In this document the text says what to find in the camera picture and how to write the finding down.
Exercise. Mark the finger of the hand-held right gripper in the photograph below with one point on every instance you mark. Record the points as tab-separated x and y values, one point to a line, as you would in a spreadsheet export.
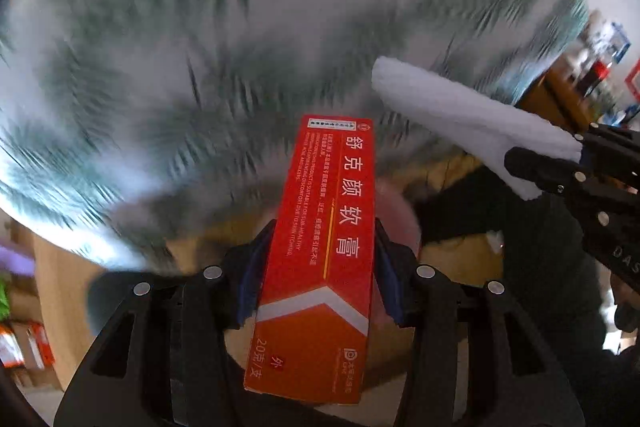
612	147
545	169

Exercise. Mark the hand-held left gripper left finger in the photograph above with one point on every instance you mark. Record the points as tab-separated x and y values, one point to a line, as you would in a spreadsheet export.
254	269

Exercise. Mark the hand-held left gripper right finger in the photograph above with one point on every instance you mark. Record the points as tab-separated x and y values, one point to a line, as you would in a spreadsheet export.
389	279

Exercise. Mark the pink trash bin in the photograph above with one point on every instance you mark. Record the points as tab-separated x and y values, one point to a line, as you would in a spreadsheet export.
400	222

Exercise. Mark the red ointment box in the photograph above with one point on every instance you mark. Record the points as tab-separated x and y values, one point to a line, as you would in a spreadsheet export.
320	257

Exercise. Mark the white tissue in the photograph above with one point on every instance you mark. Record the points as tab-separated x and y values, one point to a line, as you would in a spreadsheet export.
450	107

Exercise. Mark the wooden shelf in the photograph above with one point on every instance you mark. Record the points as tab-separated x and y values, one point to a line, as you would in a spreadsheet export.
555	102

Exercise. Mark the leaf print tablecloth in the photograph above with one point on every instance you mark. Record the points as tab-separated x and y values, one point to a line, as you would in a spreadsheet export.
200	57

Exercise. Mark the orange white carton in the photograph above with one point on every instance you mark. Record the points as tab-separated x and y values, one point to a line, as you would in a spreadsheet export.
30	347

